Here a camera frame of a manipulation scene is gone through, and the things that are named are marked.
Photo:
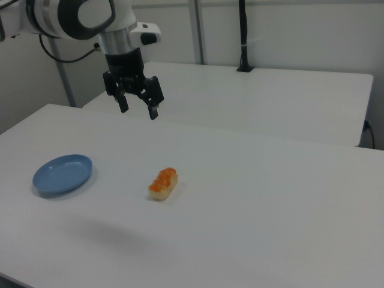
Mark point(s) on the blue round plate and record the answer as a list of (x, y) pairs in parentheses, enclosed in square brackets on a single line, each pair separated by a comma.
[(61, 175)]

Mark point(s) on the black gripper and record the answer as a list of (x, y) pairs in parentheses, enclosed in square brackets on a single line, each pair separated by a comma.
[(126, 70)]

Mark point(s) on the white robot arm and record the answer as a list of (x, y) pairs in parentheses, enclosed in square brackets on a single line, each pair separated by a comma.
[(75, 18)]

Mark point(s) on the black camera stand pole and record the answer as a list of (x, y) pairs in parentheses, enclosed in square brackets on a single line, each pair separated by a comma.
[(244, 36)]

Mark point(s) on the grey metal partition post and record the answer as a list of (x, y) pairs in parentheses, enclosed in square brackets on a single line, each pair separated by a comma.
[(198, 30), (63, 78)]

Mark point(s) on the bread with orange topping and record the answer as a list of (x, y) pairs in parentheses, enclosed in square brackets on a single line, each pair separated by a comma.
[(163, 183)]

